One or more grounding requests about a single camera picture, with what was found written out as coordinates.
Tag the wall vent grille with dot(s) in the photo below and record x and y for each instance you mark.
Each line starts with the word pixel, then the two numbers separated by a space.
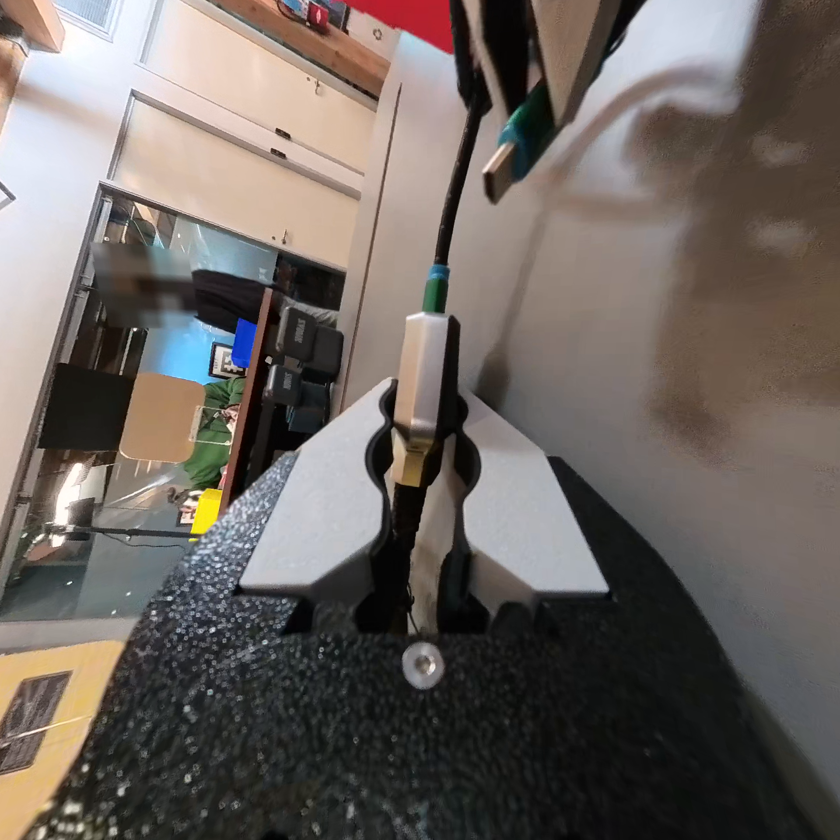
pixel 88 13

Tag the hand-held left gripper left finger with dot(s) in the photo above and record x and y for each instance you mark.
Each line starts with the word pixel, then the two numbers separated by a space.
pixel 321 518

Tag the black screen panel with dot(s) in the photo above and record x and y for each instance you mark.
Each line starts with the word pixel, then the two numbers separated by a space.
pixel 85 407

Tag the framed printed tag sign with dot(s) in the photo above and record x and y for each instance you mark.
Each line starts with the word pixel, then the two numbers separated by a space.
pixel 188 515
pixel 226 361

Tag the red plastic bin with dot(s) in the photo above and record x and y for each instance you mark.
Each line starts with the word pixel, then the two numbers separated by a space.
pixel 407 19

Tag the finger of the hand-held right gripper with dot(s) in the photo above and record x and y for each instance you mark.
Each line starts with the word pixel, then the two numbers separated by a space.
pixel 577 52
pixel 489 33

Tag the glass partition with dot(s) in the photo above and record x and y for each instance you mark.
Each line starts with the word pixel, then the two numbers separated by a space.
pixel 79 577

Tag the small yellow plastic bin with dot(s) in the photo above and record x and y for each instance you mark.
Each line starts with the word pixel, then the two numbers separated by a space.
pixel 207 512

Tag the flat blue plastic bin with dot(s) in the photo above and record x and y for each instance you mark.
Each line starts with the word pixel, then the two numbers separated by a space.
pixel 246 341

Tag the wooden post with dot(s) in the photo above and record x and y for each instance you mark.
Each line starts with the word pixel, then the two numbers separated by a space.
pixel 315 52

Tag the small tan board on stand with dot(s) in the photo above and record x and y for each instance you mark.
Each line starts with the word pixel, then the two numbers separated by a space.
pixel 164 420

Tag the grey desk with brown edge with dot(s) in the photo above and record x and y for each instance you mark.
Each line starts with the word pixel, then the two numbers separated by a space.
pixel 253 394

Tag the white door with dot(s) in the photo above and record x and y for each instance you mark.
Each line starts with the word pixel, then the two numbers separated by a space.
pixel 216 190
pixel 229 65

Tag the large wooden board on stand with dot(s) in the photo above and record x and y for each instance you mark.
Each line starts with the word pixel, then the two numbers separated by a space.
pixel 92 689

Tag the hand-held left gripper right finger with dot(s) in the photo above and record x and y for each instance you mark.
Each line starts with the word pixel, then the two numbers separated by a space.
pixel 531 525

